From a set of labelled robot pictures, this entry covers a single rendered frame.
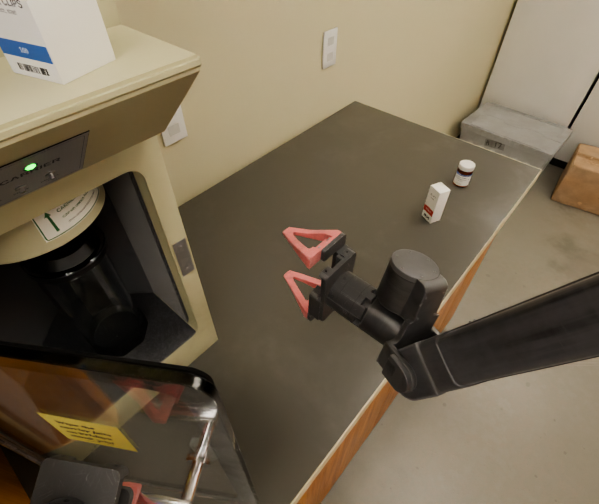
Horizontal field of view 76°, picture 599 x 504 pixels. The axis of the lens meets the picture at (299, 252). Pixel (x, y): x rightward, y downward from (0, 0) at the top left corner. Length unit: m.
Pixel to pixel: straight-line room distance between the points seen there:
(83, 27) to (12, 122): 0.09
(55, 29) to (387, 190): 0.95
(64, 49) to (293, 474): 0.62
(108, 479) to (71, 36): 0.31
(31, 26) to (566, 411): 2.04
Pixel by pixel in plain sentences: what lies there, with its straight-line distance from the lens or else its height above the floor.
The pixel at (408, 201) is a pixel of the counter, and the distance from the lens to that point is 1.12.
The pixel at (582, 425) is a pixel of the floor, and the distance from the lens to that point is 2.07.
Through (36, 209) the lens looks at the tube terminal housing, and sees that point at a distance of 0.45.
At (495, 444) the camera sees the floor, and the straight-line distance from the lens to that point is 1.86.
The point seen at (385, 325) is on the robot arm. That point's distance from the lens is 0.49.
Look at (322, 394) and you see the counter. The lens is 0.74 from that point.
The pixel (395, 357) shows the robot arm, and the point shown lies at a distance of 0.46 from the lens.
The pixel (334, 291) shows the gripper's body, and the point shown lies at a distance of 0.51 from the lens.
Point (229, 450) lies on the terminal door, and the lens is 0.38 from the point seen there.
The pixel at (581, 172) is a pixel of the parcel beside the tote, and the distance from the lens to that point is 2.94.
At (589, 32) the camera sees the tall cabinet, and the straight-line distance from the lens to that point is 3.09.
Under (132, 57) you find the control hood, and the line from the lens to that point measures 0.35.
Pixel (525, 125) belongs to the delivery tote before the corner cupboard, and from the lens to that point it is 3.10.
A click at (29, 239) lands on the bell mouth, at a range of 0.50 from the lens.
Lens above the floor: 1.62
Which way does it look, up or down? 47 degrees down
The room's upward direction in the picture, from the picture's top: straight up
